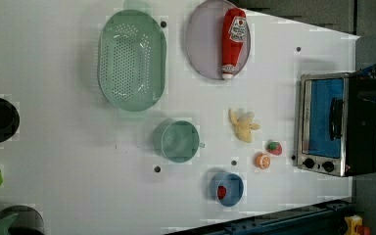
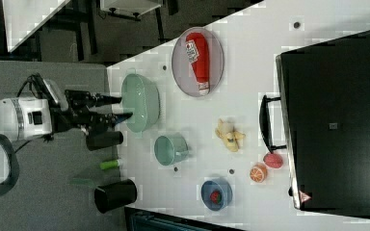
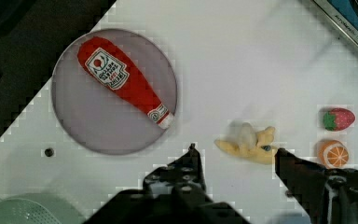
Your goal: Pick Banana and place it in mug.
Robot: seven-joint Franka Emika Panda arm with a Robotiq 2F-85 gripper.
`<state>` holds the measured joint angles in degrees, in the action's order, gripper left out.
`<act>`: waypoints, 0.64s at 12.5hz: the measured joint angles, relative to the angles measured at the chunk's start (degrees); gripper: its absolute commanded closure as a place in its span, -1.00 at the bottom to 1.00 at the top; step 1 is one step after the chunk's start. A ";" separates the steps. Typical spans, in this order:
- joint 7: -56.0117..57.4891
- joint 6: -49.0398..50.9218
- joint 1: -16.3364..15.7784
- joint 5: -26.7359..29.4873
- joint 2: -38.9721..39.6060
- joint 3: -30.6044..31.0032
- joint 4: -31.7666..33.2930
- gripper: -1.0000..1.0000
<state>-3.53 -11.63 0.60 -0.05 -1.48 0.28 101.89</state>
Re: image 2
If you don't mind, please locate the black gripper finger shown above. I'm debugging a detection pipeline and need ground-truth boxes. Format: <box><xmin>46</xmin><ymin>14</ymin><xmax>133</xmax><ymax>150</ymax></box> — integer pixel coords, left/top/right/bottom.
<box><xmin>92</xmin><ymin>93</ymin><xmax>122</xmax><ymax>107</ymax></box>
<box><xmin>111</xmin><ymin>112</ymin><xmax>133</xmax><ymax>125</ymax></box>

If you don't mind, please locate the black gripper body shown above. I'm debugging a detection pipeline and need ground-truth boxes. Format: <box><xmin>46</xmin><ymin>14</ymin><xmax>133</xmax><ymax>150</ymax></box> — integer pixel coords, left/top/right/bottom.
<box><xmin>48</xmin><ymin>89</ymin><xmax>118</xmax><ymax>137</ymax></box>

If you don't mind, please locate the peeled toy banana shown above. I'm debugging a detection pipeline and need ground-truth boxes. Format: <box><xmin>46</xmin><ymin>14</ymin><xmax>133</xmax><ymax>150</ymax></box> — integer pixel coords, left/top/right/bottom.
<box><xmin>215</xmin><ymin>118</ymin><xmax>246</xmax><ymax>152</ymax></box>

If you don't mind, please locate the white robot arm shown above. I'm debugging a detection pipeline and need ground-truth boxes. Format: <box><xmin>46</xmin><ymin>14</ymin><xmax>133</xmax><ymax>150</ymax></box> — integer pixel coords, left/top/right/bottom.
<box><xmin>0</xmin><ymin>90</ymin><xmax>133</xmax><ymax>196</ymax></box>

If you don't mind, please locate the black cylinder near mug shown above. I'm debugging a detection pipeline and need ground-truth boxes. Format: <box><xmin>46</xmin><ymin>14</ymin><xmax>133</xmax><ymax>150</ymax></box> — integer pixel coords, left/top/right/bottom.
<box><xmin>86</xmin><ymin>131</ymin><xmax>123</xmax><ymax>151</ymax></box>

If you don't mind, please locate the green mug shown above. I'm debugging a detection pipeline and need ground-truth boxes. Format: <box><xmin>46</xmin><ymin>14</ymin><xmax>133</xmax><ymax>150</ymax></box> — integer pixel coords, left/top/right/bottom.
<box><xmin>154</xmin><ymin>133</ymin><xmax>189</xmax><ymax>166</ymax></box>

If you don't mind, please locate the green plastic colander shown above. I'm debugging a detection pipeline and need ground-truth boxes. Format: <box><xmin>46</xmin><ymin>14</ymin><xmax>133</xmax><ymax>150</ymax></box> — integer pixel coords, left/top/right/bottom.
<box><xmin>121</xmin><ymin>73</ymin><xmax>160</xmax><ymax>133</ymax></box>

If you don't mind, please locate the green marker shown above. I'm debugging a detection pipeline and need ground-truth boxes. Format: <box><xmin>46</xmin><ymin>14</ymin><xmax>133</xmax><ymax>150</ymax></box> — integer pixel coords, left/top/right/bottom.
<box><xmin>99</xmin><ymin>159</ymin><xmax>123</xmax><ymax>170</ymax></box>

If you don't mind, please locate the black cylinder near bowl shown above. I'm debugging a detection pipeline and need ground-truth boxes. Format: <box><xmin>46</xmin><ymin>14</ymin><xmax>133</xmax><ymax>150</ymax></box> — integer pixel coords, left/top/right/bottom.
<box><xmin>94</xmin><ymin>179</ymin><xmax>138</xmax><ymax>214</ymax></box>

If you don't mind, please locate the grey round plate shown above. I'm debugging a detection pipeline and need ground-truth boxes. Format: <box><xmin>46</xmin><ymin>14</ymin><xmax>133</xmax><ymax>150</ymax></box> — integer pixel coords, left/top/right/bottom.
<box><xmin>172</xmin><ymin>27</ymin><xmax>225</xmax><ymax>97</ymax></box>

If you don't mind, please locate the red ketchup bottle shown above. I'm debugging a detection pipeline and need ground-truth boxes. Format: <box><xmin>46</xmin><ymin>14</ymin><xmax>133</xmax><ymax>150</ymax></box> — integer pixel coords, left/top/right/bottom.
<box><xmin>185</xmin><ymin>33</ymin><xmax>210</xmax><ymax>95</ymax></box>

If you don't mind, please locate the small strawberry in bowl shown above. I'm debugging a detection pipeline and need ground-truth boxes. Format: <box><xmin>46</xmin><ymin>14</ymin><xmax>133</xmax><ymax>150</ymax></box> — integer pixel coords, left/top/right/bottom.
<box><xmin>210</xmin><ymin>191</ymin><xmax>222</xmax><ymax>204</ymax></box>

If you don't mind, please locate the blue bowl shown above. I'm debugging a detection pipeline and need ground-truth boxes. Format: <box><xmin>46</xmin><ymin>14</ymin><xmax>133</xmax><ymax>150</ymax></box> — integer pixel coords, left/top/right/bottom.
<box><xmin>200</xmin><ymin>178</ymin><xmax>233</xmax><ymax>212</ymax></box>

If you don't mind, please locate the toy orange slice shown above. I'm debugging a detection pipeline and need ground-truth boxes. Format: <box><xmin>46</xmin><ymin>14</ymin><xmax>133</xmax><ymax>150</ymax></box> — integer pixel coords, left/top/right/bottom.
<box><xmin>250</xmin><ymin>163</ymin><xmax>267</xmax><ymax>183</ymax></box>

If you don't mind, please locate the toy strawberry on table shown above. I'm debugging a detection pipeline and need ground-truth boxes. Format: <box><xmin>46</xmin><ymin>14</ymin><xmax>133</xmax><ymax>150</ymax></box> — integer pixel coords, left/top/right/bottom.
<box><xmin>263</xmin><ymin>153</ymin><xmax>283</xmax><ymax>168</ymax></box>

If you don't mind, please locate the black toaster oven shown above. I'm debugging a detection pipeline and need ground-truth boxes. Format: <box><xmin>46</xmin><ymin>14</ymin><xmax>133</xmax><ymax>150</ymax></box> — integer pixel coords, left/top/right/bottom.
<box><xmin>259</xmin><ymin>30</ymin><xmax>370</xmax><ymax>219</ymax></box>

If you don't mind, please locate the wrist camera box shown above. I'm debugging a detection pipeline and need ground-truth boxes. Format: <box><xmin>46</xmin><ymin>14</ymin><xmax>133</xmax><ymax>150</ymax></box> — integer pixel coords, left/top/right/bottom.
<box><xmin>42</xmin><ymin>78</ymin><xmax>68</xmax><ymax>112</ymax></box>

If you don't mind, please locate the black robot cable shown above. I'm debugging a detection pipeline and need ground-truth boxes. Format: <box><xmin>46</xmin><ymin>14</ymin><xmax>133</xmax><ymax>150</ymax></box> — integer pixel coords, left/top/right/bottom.
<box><xmin>13</xmin><ymin>73</ymin><xmax>46</xmax><ymax>153</ymax></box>

